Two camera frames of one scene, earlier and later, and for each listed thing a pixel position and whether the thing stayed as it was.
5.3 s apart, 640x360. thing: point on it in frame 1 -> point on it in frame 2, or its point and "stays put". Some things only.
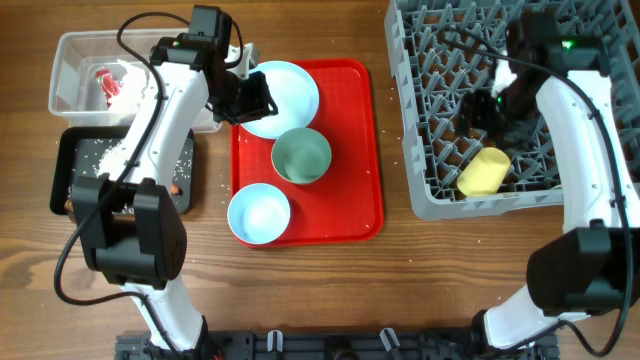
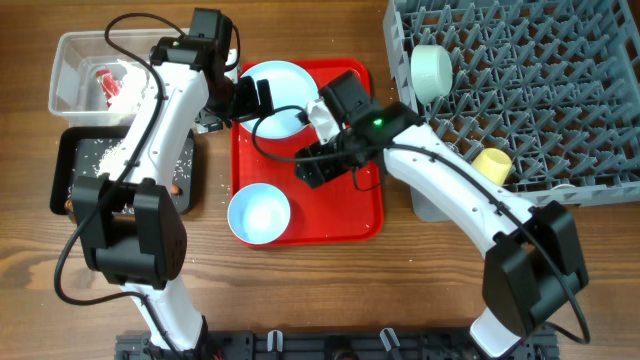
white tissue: (129, 96) stays put
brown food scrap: (68, 205) stays put
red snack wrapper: (109, 85) stays put
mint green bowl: (301, 156) -> (431, 72)
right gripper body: (478, 111) -> (320, 168)
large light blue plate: (294, 93) stays put
